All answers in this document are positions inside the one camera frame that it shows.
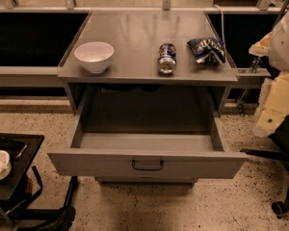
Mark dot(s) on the metal diagonal rod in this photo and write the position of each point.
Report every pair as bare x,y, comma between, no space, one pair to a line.
247,77

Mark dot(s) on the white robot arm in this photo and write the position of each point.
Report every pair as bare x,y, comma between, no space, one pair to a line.
274,95

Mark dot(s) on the blue chip bag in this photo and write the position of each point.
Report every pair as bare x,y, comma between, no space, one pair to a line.
207,50

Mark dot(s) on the blue pepsi can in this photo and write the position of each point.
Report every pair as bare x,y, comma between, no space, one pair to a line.
167,59

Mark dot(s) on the white bowl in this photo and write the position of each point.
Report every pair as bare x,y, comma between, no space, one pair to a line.
95,56

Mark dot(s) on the black side cart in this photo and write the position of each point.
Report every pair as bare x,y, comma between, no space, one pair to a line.
22,185

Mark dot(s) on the grey open top drawer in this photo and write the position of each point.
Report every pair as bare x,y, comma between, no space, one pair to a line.
174,124

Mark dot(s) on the black drawer handle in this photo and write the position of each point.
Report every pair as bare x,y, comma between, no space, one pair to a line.
147,165

